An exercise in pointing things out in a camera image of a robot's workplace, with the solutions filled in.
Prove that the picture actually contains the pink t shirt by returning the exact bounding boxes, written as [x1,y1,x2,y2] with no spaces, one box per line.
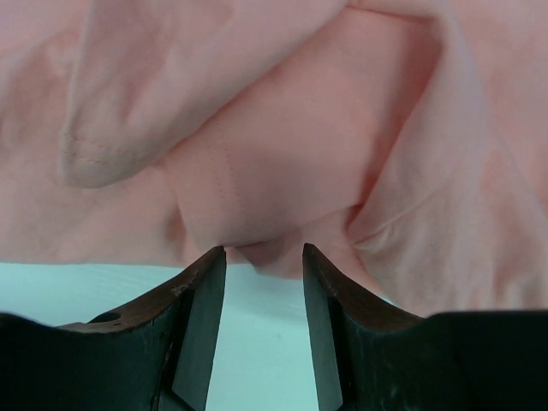
[1,1,547,315]

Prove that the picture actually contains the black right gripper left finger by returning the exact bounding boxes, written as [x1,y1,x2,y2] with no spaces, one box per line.
[1,247,226,410]

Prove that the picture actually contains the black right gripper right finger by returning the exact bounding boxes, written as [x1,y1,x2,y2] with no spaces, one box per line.
[302,244,547,411]

